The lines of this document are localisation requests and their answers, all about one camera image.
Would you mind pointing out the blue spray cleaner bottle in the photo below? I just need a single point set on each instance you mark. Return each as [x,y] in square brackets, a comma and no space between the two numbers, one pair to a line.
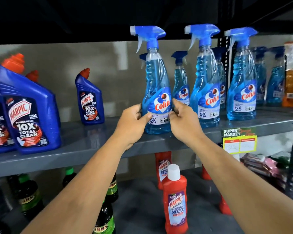
[156,90]

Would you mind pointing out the red bathroom cleaner bottle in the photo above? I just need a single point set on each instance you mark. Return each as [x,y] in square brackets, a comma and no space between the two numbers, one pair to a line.
[205,174]
[175,204]
[162,168]
[224,207]

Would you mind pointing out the small blue toilet cleaner bottle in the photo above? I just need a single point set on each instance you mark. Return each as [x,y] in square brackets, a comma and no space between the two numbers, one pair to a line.
[90,99]

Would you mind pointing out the person's right hand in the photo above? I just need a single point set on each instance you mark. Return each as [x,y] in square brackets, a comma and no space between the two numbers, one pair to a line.
[185,126]

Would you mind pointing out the row of blue spray bottles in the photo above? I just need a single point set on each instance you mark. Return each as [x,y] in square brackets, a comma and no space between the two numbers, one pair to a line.
[207,95]

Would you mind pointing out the person's right thumb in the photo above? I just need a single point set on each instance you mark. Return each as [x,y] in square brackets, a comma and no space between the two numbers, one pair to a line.
[172,115]

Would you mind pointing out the person's left thumb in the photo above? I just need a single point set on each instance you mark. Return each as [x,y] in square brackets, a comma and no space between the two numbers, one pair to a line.
[145,118]

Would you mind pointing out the person's left hand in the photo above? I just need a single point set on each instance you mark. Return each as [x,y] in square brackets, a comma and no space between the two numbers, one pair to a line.
[128,126]

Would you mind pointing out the stack of pink packets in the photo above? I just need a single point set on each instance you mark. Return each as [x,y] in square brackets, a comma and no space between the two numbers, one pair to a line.
[266,165]

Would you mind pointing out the yellow shelf price tag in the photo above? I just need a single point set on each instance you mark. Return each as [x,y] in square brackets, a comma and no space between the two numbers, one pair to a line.
[239,141]

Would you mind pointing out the person's left forearm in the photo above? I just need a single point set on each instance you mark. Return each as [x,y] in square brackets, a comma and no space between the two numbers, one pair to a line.
[83,187]

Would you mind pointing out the person's right forearm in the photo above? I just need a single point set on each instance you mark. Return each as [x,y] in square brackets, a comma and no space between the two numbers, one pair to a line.
[239,190]

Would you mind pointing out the black metal shelf board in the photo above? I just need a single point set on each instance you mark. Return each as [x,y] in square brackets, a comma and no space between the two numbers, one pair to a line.
[88,19]

